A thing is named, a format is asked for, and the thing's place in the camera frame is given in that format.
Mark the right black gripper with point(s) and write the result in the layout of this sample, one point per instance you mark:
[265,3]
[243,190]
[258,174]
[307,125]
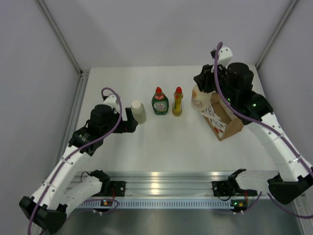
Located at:
[204,79]

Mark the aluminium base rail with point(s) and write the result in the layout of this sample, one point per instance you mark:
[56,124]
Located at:
[166,185]

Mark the left aluminium frame post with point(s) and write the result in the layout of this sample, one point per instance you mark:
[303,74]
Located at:
[66,48]

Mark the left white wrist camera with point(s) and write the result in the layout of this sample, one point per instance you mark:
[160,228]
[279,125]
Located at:
[113,102]

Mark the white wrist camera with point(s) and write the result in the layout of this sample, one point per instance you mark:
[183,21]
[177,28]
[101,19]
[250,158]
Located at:
[224,56]
[113,102]

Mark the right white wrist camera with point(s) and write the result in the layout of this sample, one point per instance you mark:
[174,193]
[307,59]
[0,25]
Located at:
[224,56]

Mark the watermelon print canvas bag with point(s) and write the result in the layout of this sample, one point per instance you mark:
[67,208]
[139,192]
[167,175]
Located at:
[221,119]

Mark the white slotted cable duct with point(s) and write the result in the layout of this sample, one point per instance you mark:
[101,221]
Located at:
[174,204]

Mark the cream lotion bottle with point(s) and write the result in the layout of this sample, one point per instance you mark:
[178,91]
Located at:
[200,100]

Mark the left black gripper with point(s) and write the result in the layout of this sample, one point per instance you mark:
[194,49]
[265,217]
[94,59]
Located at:
[127,126]

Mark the aluminium frame post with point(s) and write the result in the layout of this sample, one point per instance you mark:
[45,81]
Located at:
[66,48]
[276,32]

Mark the yellow dish soap bottle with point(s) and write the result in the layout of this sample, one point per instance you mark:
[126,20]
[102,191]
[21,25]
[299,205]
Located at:
[177,104]

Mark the right aluminium frame post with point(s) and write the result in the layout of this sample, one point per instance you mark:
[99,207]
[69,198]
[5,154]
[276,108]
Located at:
[276,32]

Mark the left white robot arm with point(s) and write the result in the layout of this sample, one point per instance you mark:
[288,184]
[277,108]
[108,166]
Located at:
[50,206]

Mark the pale green white-capped bottle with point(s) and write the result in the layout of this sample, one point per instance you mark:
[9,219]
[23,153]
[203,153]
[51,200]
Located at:
[138,111]

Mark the green dish soap bottle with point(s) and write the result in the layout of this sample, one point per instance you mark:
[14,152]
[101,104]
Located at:
[160,102]

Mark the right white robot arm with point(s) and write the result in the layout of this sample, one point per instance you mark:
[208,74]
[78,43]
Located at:
[234,86]

